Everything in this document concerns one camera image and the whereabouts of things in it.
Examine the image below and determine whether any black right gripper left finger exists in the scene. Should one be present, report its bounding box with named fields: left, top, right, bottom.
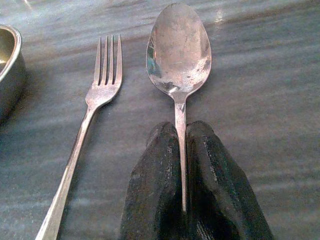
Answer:
left=119, top=121, right=188, bottom=240

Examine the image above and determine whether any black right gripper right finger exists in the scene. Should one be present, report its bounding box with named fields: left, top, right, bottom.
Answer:
left=185, top=120, right=275, bottom=240

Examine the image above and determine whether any metal spoon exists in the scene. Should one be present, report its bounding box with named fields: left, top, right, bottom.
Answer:
left=145, top=2, right=213, bottom=214

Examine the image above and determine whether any metal fork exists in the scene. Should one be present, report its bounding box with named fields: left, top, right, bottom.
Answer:
left=34, top=34, right=124, bottom=240

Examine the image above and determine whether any metal bowl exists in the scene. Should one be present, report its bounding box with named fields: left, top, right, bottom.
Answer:
left=0, top=24, right=27, bottom=125

